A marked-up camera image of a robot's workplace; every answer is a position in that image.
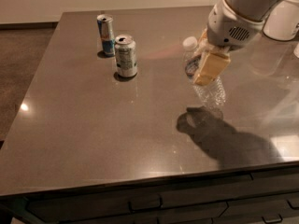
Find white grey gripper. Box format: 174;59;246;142
192;0;264;86

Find clear plastic water bottle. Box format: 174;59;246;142
182;36;230;110

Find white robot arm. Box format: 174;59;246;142
192;0;283;86

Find white paper cup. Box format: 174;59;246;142
263;0;299;41

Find silver soda can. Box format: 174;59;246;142
115;35;137;78

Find blue silver energy drink can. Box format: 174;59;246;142
97;14;115;57

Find dark cabinet drawers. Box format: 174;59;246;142
1;165;299;224

